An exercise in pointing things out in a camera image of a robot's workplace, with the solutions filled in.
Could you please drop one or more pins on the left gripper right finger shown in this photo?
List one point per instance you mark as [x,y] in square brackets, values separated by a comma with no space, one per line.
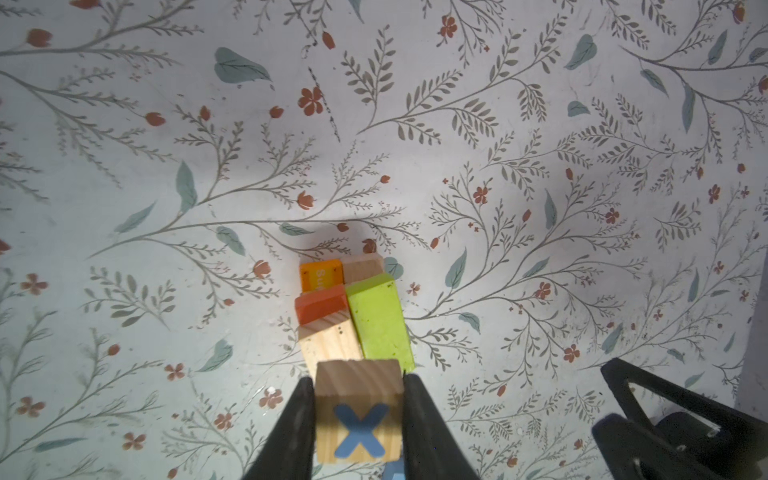
[430,451]

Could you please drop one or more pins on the small letter cube X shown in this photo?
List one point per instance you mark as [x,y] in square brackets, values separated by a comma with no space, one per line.
[359,411]

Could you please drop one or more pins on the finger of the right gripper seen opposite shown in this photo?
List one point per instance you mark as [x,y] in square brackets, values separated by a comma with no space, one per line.
[703,439]

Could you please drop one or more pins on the blue wood block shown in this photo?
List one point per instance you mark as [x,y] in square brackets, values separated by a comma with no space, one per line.
[394,470]

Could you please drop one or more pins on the orange yellow cylinder block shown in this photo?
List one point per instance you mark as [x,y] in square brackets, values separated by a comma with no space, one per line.
[321,275]

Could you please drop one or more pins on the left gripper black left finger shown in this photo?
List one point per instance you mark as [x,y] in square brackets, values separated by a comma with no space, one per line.
[288,451]

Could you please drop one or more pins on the natural wood rectangular block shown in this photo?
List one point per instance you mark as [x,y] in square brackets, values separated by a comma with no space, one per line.
[361,267]

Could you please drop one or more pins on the green wood block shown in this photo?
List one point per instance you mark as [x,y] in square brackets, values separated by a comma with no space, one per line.
[379,321]

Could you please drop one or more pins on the red wood block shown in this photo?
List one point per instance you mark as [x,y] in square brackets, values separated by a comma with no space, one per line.
[317,304]

